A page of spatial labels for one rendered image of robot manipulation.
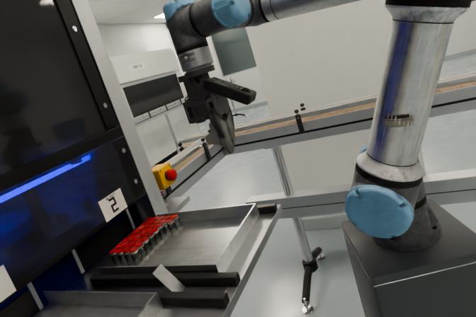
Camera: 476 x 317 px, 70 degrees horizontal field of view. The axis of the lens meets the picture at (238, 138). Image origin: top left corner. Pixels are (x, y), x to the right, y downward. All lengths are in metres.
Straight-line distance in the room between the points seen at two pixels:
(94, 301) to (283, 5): 0.76
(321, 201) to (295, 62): 0.90
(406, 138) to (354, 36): 1.56
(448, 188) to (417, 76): 1.18
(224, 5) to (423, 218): 0.61
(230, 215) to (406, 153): 0.52
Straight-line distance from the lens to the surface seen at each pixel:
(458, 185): 1.74
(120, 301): 0.81
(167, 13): 0.79
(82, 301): 0.90
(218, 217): 1.00
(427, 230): 0.86
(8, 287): 0.85
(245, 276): 0.74
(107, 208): 0.99
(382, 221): 0.67
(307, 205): 1.81
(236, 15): 0.70
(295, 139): 1.65
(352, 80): 2.17
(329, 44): 2.16
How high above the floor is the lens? 1.28
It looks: 12 degrees down
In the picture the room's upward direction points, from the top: 17 degrees counter-clockwise
